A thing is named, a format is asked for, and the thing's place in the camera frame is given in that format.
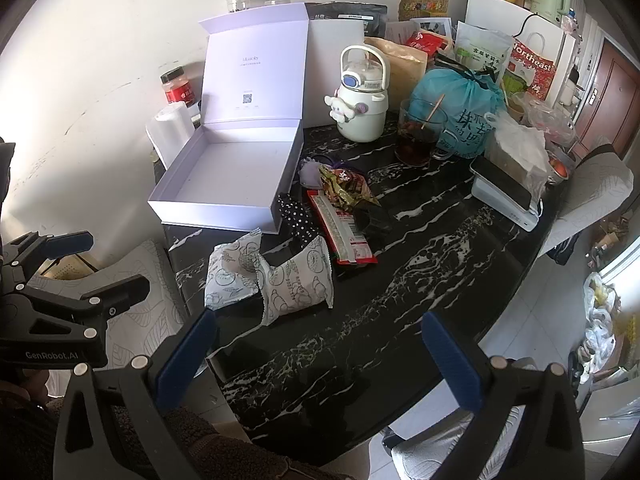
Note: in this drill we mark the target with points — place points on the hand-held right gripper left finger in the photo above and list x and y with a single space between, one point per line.
187 355

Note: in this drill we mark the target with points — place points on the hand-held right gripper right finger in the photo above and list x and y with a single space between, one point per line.
452 360

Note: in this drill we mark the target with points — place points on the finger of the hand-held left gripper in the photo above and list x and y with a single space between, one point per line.
125 287
70 243

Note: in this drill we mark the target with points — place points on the white gift box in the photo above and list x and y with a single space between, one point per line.
225 170

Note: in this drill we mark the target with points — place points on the small black object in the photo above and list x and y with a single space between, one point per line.
372 220

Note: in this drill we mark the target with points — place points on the black polka dot cloth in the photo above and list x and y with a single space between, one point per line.
295 215

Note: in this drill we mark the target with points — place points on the green gold snack packet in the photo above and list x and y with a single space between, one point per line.
345 187

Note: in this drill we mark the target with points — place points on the person's left forearm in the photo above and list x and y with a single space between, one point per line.
25 435

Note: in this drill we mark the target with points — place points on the leaf patterned white chair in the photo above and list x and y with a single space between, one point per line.
135 260
415 455
595 185

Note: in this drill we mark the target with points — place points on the white plastic container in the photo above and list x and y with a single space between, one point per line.
167 130

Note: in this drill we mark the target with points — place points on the pile of plastic bags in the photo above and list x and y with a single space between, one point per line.
600 320

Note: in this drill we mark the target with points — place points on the dark cloth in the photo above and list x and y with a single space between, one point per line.
565 250

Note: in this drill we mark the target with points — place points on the red snack packet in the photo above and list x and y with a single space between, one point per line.
345 232

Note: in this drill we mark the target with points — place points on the white box device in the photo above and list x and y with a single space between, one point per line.
500 200

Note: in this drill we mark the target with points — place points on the red jar with black lid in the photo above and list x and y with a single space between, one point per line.
177 92

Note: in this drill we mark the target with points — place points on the cardboard clutter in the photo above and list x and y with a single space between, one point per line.
612 237

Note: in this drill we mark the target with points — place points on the glass mug of dark tea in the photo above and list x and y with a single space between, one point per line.
415 150

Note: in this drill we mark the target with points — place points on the purple tasselled sachet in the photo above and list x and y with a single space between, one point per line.
310 172

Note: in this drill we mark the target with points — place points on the brown tissue box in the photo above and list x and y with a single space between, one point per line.
520 145

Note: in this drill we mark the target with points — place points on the teal plastic bag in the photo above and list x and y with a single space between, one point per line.
470 120

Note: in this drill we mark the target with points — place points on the wooden stick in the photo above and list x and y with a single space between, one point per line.
434 110

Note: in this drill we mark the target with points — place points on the clear plastic bag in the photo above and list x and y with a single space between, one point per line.
550 120

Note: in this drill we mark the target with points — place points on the white bottle with plush toy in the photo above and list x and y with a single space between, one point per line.
362 115

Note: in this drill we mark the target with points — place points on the white flat box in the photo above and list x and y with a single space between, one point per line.
325 75

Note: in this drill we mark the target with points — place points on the brown paper bag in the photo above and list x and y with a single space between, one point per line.
405 70

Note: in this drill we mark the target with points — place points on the clear plastic box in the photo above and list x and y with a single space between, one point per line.
245 4

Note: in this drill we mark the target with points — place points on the red and white paper bag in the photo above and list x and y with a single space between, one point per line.
535 67

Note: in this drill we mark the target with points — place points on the brown door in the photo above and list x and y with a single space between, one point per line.
610 90

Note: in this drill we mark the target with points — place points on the white and green pouch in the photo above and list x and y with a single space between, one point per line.
482 47

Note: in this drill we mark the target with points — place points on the small red packet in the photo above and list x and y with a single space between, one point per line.
422 40

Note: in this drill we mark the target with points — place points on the white photo card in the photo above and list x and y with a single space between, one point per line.
435 25

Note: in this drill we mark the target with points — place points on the white cabinet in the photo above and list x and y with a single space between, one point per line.
495 10

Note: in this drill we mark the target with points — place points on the black foil packet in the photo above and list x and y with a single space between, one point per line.
350 15

